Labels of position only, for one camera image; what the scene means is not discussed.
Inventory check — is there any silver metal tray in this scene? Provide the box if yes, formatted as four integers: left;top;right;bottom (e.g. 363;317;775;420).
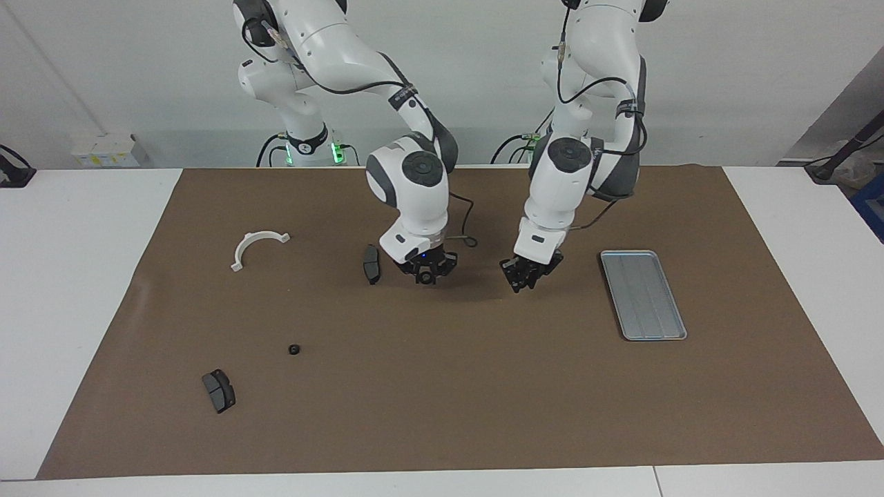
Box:
599;250;689;342

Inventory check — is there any brown table mat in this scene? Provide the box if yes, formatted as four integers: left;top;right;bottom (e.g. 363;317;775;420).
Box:
36;164;884;480

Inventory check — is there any short grey brake pad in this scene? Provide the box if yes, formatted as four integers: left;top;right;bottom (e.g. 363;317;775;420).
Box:
202;369;236;414

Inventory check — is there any black stand pole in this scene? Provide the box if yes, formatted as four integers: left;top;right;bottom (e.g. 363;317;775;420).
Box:
805;110;884;184

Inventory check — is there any clear plastic bag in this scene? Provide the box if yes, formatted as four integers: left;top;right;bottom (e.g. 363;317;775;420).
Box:
825;138;881;191

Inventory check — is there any blue box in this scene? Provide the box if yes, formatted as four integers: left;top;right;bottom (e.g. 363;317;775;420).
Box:
851;173;884;244

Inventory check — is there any black table clamp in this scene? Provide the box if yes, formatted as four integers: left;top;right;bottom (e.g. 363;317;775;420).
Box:
0;144;37;188

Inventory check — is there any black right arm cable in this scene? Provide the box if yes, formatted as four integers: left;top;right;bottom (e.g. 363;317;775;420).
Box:
242;14;479;248

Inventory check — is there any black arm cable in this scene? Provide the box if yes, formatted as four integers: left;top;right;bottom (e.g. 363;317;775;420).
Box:
556;7;648;228
242;14;479;248

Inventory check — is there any black base cable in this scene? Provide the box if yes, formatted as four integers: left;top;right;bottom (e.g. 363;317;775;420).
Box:
490;110;555;165
256;133;287;168

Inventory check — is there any white curved plastic bracket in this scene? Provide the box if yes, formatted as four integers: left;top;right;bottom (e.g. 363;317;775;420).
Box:
231;232;291;272

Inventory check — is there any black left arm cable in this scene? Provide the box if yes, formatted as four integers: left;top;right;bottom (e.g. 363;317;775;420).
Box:
556;7;648;228

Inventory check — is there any white wall socket box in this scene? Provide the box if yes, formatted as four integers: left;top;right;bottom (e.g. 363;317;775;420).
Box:
71;133;149;168

